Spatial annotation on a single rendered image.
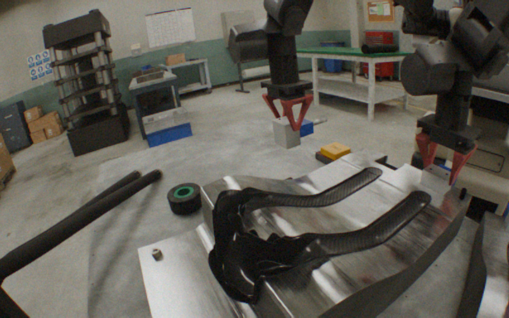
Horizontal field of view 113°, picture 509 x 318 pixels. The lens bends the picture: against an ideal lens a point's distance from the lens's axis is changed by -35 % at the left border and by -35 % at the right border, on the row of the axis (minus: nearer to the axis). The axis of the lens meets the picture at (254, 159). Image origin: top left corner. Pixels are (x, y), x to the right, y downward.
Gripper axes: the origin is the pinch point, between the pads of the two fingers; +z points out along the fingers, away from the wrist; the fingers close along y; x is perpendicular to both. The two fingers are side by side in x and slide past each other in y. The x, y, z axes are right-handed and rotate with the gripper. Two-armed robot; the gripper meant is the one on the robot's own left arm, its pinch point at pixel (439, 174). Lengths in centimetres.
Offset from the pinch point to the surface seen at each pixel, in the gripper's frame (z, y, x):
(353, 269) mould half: -1.6, 4.8, -27.5
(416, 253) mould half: 2.5, 6.5, -16.7
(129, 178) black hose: 8, -52, -50
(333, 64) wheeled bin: 67, -552, 489
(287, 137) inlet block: -2.1, -26.5, -15.2
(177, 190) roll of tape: 8, -37, -38
